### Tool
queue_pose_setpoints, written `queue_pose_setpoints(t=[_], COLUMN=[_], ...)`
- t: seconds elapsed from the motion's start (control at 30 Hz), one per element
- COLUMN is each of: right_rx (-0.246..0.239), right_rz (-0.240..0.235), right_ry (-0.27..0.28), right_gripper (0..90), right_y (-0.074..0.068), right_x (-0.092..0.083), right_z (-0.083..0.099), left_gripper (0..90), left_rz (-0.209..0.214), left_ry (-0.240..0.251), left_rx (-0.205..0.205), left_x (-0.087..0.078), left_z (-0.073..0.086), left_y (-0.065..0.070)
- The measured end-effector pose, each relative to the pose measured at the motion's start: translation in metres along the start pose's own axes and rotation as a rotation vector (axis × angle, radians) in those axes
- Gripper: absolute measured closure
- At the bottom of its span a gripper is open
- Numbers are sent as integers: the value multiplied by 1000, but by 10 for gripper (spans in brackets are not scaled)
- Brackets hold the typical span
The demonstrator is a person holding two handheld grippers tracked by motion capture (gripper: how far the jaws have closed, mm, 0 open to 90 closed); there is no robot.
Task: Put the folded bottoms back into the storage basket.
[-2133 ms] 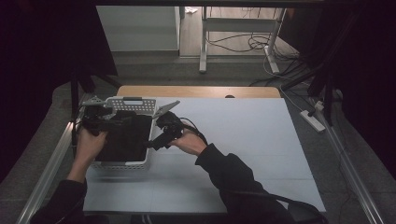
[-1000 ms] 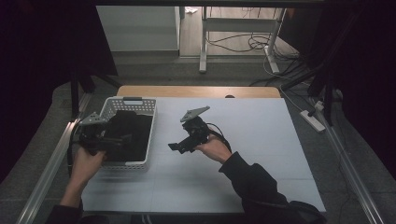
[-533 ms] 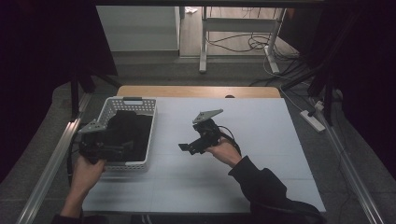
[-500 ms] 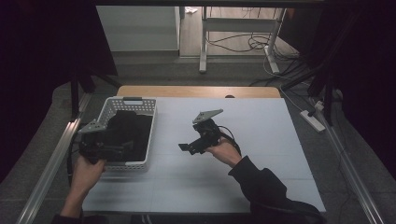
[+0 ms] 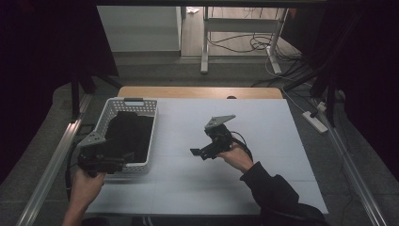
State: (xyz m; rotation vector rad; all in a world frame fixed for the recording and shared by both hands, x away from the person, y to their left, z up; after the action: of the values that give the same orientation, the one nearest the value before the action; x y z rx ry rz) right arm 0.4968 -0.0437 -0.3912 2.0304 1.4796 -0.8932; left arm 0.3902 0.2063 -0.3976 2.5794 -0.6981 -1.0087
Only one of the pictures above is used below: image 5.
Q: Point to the white plug adapter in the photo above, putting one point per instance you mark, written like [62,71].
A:
[321,106]

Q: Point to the aluminium rail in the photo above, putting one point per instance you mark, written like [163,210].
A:
[351,175]
[53,163]

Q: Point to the crumpled white paper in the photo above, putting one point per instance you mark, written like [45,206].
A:
[192,10]

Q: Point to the black flat floor plate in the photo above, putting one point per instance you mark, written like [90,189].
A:
[86,128]

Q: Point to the black garment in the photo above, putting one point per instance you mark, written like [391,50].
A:
[131,135]

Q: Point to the black curtain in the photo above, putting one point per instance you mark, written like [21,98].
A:
[47,47]
[367,62]

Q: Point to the black metal stand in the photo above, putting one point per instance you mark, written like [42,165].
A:
[329,94]
[75,97]

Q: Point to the white table mat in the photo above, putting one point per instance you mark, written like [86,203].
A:
[266,135]

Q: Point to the person's left hand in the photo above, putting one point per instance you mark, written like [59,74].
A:
[84,188]

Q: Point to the white perforated plastic basket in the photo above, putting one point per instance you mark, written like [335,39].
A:
[150,109]

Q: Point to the white power strip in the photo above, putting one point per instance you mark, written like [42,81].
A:
[315,122]

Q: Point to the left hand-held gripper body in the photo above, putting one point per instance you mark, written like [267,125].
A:
[97,163]

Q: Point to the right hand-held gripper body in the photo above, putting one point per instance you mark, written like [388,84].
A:
[219,138]

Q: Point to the white cabinet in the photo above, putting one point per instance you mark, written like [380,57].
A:
[141,28]

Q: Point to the person's right hand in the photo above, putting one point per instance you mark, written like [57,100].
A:
[238,157]

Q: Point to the white desk frame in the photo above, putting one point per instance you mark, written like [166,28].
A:
[241,24]

